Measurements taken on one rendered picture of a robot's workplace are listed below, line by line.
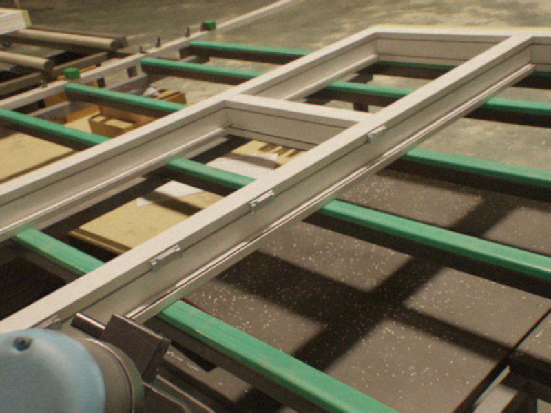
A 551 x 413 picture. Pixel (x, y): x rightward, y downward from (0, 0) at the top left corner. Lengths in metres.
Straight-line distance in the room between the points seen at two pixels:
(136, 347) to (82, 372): 0.20
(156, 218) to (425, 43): 0.81
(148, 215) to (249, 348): 0.96
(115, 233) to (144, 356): 1.13
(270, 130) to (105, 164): 0.35
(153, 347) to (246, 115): 0.96
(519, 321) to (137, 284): 0.70
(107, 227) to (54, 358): 1.36
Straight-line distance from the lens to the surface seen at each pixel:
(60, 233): 1.38
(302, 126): 1.37
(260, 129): 1.46
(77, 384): 0.38
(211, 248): 0.99
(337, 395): 0.75
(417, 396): 1.15
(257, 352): 0.82
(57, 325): 0.87
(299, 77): 1.68
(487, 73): 1.54
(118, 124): 2.20
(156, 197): 1.83
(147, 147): 1.40
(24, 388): 0.39
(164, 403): 0.54
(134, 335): 0.58
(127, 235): 1.67
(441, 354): 1.23
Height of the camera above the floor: 1.37
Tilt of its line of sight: 27 degrees down
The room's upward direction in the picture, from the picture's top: 10 degrees counter-clockwise
